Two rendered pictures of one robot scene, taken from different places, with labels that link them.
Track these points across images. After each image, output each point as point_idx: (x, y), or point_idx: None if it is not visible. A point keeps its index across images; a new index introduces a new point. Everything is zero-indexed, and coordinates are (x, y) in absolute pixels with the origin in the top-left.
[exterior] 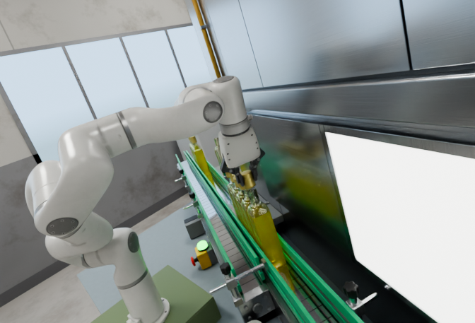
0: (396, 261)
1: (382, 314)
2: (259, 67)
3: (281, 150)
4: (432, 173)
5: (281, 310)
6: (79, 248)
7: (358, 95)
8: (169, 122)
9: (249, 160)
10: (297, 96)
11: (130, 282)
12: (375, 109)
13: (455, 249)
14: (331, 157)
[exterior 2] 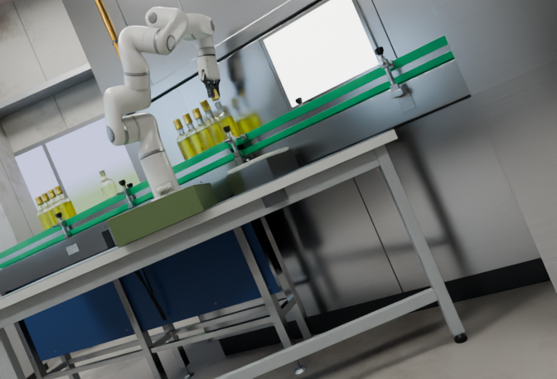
0: (310, 77)
1: None
2: None
3: (226, 83)
4: (310, 21)
5: (267, 148)
6: (142, 94)
7: (277, 12)
8: (200, 19)
9: (216, 78)
10: (240, 34)
11: (161, 147)
12: (285, 13)
13: (324, 44)
14: (268, 51)
